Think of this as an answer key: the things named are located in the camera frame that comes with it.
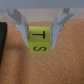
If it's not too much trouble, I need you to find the black drawer handle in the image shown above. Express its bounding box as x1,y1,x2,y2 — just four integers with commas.
0,21,8,66

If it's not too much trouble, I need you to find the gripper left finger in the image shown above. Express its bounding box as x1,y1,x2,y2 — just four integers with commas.
5,7,32,48

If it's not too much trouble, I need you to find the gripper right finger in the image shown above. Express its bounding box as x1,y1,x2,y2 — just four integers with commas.
48,7,72,48

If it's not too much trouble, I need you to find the yellow block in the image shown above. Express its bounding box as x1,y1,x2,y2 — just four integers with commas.
27,26,52,54

